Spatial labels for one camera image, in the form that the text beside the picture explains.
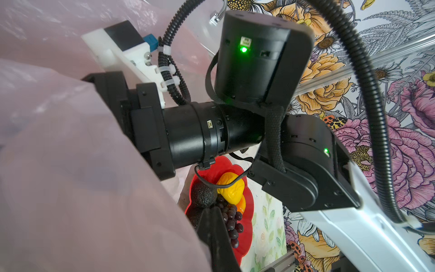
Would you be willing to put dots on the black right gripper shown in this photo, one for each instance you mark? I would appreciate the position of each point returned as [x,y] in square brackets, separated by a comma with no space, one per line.
[176,137]

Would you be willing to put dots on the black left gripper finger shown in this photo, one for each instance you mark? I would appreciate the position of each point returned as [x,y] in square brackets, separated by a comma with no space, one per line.
[212,231]

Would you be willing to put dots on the pink plastic bag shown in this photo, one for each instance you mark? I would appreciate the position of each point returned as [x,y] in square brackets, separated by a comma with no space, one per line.
[76,196]

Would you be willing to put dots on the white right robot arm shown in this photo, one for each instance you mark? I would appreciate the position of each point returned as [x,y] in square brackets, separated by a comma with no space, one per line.
[300,161]

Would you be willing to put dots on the dark avocado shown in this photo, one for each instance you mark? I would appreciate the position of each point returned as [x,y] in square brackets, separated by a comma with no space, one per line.
[203,196]
[194,215]

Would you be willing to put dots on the dark purple grape bunch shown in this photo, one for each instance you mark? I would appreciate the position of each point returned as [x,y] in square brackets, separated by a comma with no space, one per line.
[232,218]

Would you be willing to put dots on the orange fruit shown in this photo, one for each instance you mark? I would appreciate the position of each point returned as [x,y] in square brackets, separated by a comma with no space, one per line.
[241,206]

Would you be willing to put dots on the yellow bell pepper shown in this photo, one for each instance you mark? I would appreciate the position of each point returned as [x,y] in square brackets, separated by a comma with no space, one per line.
[234,193]

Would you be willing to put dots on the red flower-shaped plate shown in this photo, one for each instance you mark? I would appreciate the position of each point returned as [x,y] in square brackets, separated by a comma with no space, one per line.
[221,166]

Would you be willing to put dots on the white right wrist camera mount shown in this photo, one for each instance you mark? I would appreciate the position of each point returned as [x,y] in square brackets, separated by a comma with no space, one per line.
[121,48]

